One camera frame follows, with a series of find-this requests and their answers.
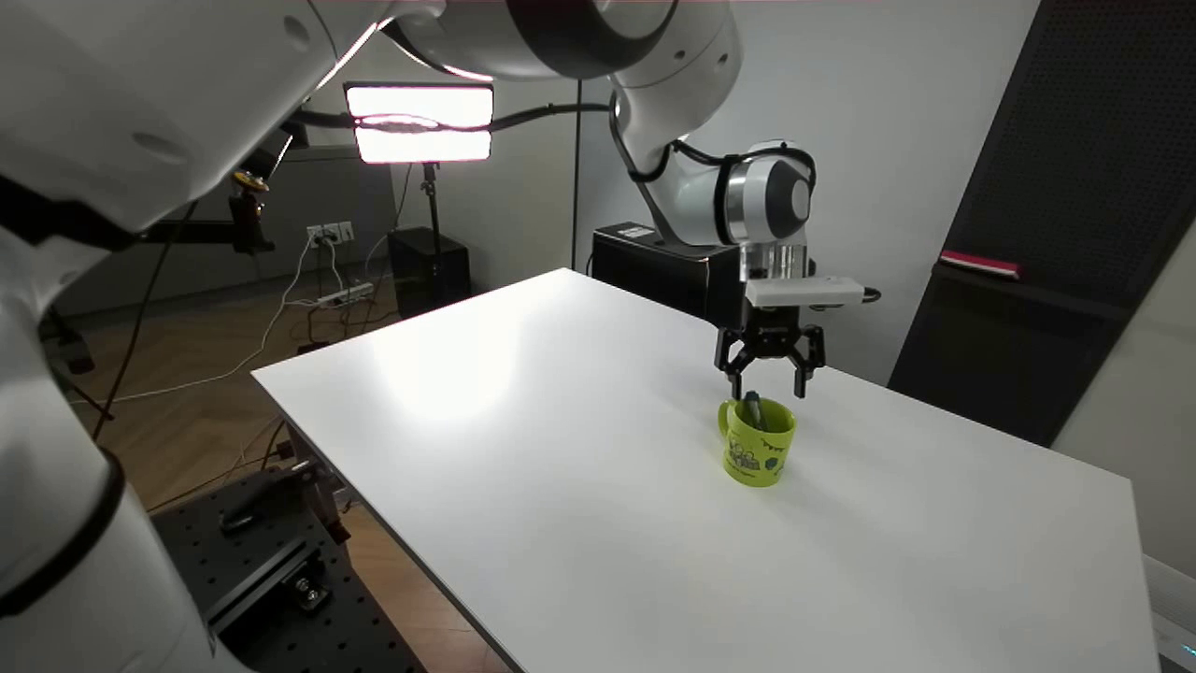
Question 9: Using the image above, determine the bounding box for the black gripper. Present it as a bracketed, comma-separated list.
[712, 304, 829, 405]

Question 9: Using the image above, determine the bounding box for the yellow green plastic cup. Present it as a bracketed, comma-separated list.
[712, 391, 801, 488]

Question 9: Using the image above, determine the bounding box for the black box behind table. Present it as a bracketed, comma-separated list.
[590, 222, 739, 333]

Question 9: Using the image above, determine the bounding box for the red label strip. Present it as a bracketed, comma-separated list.
[938, 247, 1026, 285]

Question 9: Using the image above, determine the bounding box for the black floor cabinet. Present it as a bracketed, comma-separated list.
[386, 223, 479, 316]

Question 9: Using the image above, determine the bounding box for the black light stand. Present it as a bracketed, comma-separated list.
[416, 162, 447, 240]

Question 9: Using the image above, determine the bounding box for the bright rectangular light panel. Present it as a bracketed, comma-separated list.
[345, 83, 498, 167]

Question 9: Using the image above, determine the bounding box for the white power strip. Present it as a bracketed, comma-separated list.
[305, 280, 377, 313]

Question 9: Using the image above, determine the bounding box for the clear plastic bin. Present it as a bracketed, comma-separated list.
[1139, 554, 1196, 673]

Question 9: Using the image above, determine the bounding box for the black perforated breadboard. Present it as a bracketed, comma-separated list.
[146, 463, 433, 673]

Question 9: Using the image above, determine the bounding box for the dark tall wall panel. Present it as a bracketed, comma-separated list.
[885, 0, 1196, 448]

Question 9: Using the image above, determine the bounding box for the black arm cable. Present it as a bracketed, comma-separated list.
[288, 101, 822, 193]

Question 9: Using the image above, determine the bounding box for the white wall socket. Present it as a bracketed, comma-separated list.
[303, 215, 358, 247]

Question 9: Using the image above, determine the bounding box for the black camera on boom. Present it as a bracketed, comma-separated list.
[70, 119, 305, 261]

